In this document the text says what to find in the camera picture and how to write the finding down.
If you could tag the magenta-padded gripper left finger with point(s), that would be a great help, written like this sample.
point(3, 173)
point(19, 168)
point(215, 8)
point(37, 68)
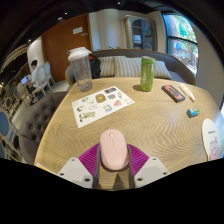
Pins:
point(75, 171)

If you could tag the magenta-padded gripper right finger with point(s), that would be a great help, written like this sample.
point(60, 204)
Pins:
point(151, 170)

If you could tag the pink computer mouse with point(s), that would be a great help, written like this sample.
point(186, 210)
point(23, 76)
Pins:
point(114, 150)

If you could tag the round white mouse pad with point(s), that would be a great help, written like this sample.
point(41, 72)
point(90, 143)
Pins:
point(210, 140)

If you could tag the yellow paper booklet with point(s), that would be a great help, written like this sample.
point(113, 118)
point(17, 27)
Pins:
point(43, 167)

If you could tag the grey tufted armchair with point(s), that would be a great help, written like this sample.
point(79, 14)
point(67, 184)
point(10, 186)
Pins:
point(36, 123)

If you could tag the white sticker sheet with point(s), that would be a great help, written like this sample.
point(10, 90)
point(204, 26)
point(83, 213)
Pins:
point(100, 106)

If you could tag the small green blue pack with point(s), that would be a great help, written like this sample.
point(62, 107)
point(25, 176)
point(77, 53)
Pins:
point(193, 112)

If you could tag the group of blue chairs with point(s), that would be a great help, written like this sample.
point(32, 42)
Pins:
point(5, 125)

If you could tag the white tube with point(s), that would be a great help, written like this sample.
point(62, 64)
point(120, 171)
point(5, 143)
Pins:
point(186, 91)

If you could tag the green drink can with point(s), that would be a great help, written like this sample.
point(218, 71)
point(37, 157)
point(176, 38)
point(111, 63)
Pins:
point(147, 75)

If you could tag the white wooden chair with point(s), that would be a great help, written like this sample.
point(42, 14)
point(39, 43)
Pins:
point(43, 78)

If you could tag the clear shaker bottle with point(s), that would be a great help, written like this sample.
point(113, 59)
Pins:
point(81, 71)

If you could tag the striped cushion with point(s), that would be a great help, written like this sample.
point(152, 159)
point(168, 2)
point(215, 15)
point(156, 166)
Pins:
point(107, 66)
point(163, 70)
point(128, 66)

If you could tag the person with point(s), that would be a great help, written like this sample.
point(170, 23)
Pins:
point(34, 76)

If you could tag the laptop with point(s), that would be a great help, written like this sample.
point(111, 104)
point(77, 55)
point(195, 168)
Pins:
point(24, 80)

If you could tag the black backpack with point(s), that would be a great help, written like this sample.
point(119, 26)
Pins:
point(95, 68)

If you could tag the grey curved sofa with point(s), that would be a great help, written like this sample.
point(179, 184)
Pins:
point(180, 68)

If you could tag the brown wooden door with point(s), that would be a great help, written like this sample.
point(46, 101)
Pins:
point(60, 50)

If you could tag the black framed window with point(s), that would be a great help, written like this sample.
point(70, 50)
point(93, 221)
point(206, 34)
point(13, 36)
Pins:
point(181, 43)

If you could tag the arched glass cabinet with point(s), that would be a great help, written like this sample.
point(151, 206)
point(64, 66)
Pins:
point(140, 33)

